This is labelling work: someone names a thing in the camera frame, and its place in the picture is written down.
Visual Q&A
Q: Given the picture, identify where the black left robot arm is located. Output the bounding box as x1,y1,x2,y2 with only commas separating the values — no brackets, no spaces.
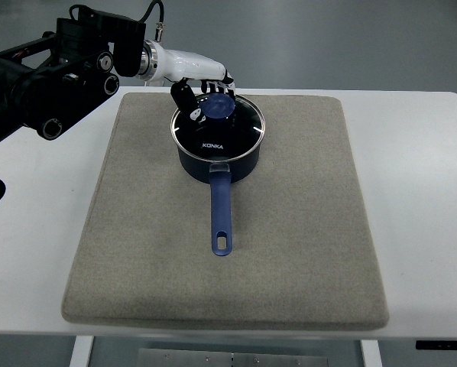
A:
0,1,164,142

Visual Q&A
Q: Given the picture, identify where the white table leg left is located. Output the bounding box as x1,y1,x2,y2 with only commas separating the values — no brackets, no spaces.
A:
69,336,94,367

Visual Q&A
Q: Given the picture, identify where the glass lid blue knob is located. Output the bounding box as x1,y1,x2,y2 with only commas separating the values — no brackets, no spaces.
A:
171,93,265,161

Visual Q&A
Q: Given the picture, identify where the black table control panel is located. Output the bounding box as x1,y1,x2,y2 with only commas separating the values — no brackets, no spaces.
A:
415,340,457,351

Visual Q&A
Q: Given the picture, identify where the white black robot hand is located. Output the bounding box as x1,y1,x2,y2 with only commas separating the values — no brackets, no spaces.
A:
157,49,235,123

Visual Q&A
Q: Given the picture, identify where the beige fabric mat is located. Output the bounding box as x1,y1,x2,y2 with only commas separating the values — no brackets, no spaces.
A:
62,93,389,331

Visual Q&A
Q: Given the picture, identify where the dark blue saucepan blue handle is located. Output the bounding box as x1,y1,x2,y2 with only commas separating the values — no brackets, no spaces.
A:
177,143,261,256

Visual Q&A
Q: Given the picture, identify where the white table leg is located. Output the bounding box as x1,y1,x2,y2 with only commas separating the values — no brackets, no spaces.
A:
360,340,383,367
69,336,94,367

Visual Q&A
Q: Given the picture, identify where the white table leg right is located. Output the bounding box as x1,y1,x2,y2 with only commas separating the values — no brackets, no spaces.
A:
360,340,383,367

